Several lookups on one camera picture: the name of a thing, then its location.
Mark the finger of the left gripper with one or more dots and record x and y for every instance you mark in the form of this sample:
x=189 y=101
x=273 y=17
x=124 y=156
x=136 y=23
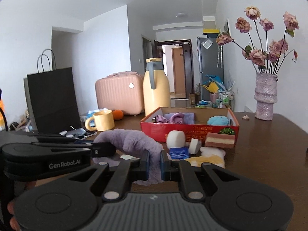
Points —
x=103 y=149

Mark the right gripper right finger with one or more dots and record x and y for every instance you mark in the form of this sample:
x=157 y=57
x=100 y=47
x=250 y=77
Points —
x=193 y=182

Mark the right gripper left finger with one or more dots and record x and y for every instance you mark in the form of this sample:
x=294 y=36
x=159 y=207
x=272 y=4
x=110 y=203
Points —
x=120 y=178

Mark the purple fluffy plush cloth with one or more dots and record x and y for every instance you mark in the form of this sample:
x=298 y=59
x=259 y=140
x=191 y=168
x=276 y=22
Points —
x=134 y=142

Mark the small white sponge block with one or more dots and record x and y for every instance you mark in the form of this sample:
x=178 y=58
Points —
x=194 y=146

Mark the yellow plush toy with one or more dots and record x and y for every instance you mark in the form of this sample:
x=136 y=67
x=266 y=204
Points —
x=208 y=155

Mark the layered cake sponge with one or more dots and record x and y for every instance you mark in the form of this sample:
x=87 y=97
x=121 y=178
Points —
x=221 y=141

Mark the lavender knitted cloth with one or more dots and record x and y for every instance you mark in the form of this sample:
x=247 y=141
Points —
x=189 y=118

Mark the blue plush toy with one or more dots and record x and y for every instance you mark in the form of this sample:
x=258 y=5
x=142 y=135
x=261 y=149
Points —
x=218 y=121

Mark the blue tissue pack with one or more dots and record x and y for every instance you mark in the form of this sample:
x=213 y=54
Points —
x=179 y=153

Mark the person left hand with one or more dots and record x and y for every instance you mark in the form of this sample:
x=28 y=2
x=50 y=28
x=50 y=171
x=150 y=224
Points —
x=13 y=222

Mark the yellow ceramic mug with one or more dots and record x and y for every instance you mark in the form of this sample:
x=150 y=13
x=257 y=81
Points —
x=100 y=121

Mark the clear plastic wrappers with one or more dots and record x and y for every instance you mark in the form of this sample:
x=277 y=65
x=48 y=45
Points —
x=79 y=133

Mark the orange fruit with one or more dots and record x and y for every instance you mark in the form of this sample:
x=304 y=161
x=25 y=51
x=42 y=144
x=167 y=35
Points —
x=118 y=115

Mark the pink mini suitcase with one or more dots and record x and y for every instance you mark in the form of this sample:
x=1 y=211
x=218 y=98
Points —
x=121 y=91

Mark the black paper bag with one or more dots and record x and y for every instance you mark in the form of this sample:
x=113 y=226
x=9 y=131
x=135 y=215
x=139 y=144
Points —
x=51 y=99

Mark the yellow thermos jug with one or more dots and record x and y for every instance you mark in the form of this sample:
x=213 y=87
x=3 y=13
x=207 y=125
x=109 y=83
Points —
x=156 y=88

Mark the cluttered storage rack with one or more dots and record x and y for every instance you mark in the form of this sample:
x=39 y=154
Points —
x=221 y=96

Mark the purple textured vase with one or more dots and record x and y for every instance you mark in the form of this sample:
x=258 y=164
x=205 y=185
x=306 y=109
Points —
x=265 y=95

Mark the brown wooden door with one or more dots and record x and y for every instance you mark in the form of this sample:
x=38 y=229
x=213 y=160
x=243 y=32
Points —
x=178 y=71

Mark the grey refrigerator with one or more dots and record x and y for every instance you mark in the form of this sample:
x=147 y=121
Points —
x=210 y=62

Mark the dried pink roses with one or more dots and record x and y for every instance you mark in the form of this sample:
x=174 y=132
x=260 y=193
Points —
x=267 y=56

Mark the wall electrical panel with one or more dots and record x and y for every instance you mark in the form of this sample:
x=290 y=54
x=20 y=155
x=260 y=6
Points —
x=226 y=27

